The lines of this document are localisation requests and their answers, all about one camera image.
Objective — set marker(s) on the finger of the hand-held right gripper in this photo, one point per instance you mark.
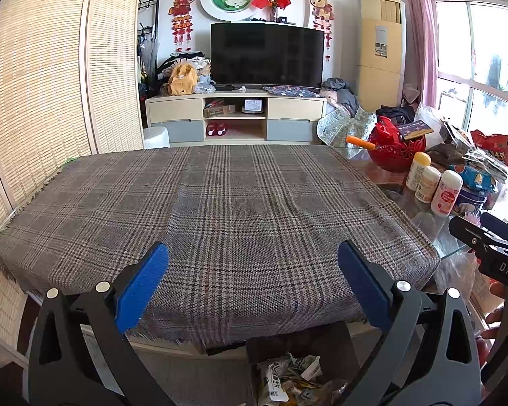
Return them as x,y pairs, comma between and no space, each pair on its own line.
470,232
506,230

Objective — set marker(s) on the yellow plush backpack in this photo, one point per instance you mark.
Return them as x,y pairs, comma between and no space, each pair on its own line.
182,80

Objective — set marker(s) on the small white device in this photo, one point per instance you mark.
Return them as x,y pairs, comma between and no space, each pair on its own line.
253,106

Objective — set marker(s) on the brown cardboard box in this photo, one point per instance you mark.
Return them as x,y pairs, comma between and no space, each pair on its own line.
219,111

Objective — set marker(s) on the red plastic bag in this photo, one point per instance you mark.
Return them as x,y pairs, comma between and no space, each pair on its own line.
383,129

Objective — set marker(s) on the crumpled silver plastic bag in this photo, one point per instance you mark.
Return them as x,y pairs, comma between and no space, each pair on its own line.
204,78

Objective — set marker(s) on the red glossy object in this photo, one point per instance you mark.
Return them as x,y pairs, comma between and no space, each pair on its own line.
211,129
222,129

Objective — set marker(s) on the clear zip bag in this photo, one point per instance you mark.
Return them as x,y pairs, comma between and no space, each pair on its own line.
427,118

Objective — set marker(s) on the pile of clothes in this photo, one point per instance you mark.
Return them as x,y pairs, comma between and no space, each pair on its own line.
341,93

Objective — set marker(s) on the beige and grey TV cabinet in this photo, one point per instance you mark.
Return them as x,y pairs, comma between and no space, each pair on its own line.
173,112

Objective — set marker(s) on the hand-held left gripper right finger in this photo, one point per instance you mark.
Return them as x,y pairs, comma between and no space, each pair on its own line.
364,287

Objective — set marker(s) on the white bottle with yellow cap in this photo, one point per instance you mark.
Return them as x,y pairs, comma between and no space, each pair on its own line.
418,171

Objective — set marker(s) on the printed round tin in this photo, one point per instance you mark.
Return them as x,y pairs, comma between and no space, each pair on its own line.
474,203

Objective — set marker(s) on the clear umbrella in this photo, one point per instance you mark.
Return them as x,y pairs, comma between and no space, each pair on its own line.
148,59

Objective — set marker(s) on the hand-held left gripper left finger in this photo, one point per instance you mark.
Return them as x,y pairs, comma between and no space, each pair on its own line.
144,287

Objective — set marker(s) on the white paper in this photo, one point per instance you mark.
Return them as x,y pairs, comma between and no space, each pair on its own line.
308,368

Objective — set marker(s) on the black television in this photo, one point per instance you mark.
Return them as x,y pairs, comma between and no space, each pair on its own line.
266,55

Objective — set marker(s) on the pink curtain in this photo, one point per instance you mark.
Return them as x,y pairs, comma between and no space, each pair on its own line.
419,29

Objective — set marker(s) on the red hanging ornament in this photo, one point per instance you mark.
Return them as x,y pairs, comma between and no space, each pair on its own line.
181,8
321,12

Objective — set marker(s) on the grey plaid tablecloth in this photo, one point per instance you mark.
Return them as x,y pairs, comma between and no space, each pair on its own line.
237,203

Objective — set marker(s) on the black trash bin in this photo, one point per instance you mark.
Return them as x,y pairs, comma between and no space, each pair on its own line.
305,338

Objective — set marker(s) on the bamboo folding screen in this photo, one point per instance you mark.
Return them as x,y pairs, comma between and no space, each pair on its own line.
46,93

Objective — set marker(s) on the white plastic stool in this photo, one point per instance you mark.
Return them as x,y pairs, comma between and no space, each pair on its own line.
156,137

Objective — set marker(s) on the person's right hand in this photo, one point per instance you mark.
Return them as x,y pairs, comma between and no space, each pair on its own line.
493,319

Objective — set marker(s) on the white bottle with pink label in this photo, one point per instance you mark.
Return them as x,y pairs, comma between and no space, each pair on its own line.
446,196

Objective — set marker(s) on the blue snack bag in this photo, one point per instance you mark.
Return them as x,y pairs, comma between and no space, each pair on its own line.
476,177

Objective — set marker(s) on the large clear plastic bag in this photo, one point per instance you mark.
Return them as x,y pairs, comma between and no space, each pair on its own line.
457,270

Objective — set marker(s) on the black bag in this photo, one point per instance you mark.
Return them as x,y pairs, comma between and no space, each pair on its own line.
396,115

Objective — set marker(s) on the brown cloth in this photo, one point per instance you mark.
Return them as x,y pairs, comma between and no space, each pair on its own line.
446,156

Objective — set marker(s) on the red snack bag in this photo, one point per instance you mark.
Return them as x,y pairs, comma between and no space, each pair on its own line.
495,148

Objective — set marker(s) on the white framed window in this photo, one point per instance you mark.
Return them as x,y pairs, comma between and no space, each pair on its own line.
478,42

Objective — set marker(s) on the red plastic basket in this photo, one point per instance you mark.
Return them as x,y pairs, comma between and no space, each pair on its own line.
396,156

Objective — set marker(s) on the dark patterned cushion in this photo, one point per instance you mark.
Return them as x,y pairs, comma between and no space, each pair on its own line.
292,91

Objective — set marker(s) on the stack of silver foil packets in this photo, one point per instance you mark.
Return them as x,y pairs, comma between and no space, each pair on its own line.
478,156

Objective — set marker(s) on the clear plastic wrapper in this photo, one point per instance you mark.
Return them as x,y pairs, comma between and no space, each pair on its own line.
332,393

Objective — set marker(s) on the green floral cloth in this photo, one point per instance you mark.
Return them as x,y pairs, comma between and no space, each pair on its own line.
343,129

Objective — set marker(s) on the white printed box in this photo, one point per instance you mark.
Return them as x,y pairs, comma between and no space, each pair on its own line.
274,382

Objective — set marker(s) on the dark blue book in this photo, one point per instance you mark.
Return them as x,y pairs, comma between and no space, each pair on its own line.
415,129

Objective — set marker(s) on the dark clothes heap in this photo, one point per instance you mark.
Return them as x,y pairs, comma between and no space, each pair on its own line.
182,57

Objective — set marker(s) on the flower vase with red flags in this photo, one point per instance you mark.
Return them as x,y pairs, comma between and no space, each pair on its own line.
273,2

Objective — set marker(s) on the beige standing air conditioner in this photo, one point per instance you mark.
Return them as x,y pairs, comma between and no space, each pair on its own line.
381,50

